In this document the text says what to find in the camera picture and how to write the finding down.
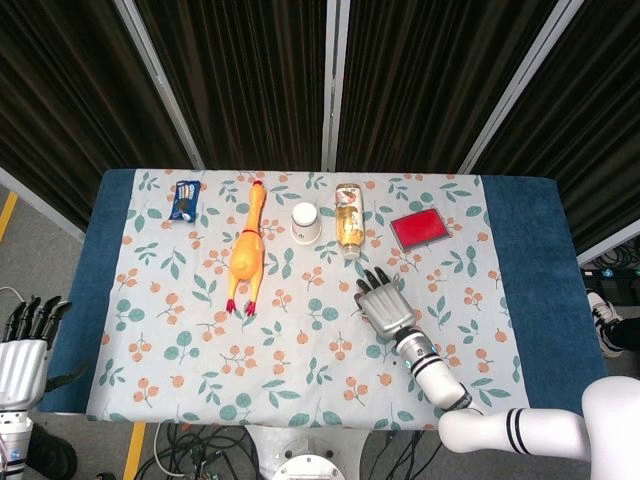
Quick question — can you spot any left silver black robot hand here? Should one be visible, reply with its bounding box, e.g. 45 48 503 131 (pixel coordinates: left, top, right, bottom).
0 294 89 410

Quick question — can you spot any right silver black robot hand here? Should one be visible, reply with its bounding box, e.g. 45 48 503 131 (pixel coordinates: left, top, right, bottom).
352 266 419 344

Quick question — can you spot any red ink pad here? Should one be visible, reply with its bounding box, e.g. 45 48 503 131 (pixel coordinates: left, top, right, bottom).
389 210 450 253

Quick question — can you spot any black shoe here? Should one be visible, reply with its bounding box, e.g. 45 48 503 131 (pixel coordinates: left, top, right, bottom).
23 422 80 480

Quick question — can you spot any tea bottle with white cap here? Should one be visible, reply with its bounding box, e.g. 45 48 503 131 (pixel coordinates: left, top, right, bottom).
334 182 366 260

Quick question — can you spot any floral print tablecloth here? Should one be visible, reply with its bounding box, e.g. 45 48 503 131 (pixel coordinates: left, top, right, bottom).
85 169 531 431

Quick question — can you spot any white paper cup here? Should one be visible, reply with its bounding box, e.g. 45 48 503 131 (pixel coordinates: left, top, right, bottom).
290 201 322 246

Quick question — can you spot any yellow rubber chicken toy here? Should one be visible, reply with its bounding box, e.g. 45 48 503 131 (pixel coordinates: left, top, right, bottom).
225 178 269 317

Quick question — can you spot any blue velvet table cover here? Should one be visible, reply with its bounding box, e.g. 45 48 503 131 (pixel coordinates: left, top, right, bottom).
37 168 609 416

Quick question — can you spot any white sneaker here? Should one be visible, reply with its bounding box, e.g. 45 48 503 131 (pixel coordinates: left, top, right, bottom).
585 291 625 359

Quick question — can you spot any black power strip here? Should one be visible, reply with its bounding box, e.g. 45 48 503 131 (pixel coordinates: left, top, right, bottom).
582 266 640 282

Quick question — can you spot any dark curtain panel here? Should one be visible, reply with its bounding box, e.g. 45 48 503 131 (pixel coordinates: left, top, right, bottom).
472 0 640 254
134 0 334 171
335 0 559 174
0 0 194 231

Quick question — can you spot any blue cookie packet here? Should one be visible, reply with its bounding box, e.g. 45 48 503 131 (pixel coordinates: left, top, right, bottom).
167 180 202 224

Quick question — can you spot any black trouser leg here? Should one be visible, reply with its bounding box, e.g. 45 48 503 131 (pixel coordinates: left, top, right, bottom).
603 318 640 352

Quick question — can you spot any black cable bundle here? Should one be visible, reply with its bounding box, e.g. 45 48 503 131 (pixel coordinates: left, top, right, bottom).
372 428 444 480
135 423 261 480

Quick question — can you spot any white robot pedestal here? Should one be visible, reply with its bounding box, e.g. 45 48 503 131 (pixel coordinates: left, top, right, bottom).
248 423 372 480

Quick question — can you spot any white screen frame rail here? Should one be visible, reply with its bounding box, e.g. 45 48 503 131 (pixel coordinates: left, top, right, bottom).
0 166 86 245
577 230 640 267

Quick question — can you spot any white screen frame post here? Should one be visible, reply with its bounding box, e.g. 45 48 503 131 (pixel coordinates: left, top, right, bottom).
457 0 586 175
320 0 350 171
113 0 205 170

